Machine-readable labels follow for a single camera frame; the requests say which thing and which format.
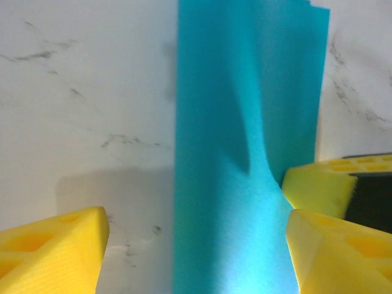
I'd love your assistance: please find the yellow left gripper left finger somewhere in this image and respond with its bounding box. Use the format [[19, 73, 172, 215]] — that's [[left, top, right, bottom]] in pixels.
[[0, 206, 111, 294]]

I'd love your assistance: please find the teal cloth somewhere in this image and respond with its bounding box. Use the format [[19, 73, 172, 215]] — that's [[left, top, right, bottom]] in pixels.
[[171, 0, 331, 294]]

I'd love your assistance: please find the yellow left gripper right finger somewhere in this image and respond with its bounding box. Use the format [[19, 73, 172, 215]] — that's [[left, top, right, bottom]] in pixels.
[[285, 209, 392, 294]]

